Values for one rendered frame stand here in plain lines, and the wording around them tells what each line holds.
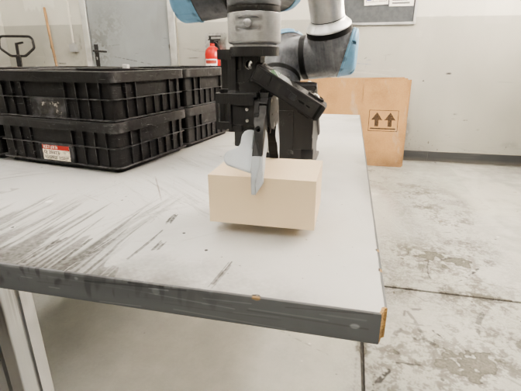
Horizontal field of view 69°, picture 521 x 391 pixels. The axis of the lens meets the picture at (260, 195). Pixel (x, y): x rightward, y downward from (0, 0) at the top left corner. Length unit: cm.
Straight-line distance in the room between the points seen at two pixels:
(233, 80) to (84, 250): 32
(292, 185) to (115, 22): 426
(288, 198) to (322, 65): 57
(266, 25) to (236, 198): 24
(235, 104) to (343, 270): 27
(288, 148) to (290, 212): 42
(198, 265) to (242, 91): 26
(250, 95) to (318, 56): 52
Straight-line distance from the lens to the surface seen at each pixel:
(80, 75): 97
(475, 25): 415
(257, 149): 53
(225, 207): 58
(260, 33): 55
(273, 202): 56
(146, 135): 102
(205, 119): 128
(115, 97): 94
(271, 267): 50
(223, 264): 51
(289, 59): 107
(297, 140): 96
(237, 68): 58
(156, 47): 447
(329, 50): 104
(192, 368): 139
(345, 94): 385
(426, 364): 149
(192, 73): 118
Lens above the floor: 95
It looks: 20 degrees down
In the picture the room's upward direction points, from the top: straight up
